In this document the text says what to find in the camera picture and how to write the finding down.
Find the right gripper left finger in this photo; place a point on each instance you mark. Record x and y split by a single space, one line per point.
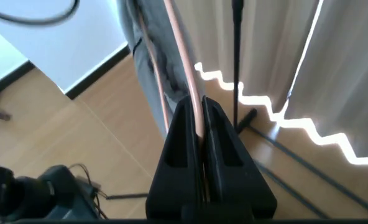
174 186

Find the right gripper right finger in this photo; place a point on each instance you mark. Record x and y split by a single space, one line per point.
237 186

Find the pink clothes hanger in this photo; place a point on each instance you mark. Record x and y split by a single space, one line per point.
186 56

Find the pale grey shorts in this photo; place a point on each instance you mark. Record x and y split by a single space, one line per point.
160 31

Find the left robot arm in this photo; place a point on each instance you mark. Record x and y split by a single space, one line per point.
25 193

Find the black clothes rack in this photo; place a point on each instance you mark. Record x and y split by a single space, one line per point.
237 46

